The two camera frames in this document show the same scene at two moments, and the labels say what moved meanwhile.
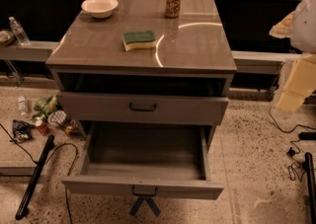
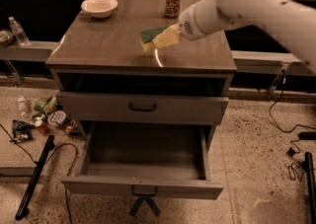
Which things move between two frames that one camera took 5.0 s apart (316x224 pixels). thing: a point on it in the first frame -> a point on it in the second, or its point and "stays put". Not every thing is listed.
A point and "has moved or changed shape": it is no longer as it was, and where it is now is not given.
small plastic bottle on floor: x=22 y=105 stays put
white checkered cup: x=57 y=117 stays put
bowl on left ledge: x=7 y=37 stays put
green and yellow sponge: x=139 y=39 has moved or changed shape
